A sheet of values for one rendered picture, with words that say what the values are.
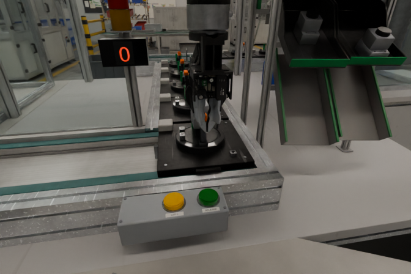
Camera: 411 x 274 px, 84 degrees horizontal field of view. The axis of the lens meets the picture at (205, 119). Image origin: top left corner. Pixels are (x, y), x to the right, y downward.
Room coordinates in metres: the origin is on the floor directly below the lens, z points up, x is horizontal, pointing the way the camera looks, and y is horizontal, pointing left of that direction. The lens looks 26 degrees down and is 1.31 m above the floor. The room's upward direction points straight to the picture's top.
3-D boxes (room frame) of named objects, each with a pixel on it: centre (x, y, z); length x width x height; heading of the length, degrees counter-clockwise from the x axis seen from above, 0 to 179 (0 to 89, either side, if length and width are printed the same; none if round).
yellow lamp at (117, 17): (0.65, 0.22, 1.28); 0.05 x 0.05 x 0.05
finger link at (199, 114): (0.43, 0.01, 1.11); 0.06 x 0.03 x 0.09; 10
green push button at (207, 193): (0.35, -0.01, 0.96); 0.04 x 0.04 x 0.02
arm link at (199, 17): (0.44, -0.01, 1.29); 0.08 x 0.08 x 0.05
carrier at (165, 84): (1.06, 0.10, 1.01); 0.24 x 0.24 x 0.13; 9
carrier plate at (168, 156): (0.57, 0.01, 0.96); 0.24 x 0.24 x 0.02; 9
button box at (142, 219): (0.34, 0.06, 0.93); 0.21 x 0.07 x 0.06; 99
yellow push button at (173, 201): (0.34, 0.06, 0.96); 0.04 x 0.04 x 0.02
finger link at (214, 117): (0.44, -0.02, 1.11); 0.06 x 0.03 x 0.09; 10
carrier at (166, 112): (0.82, 0.06, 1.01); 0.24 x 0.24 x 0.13; 9
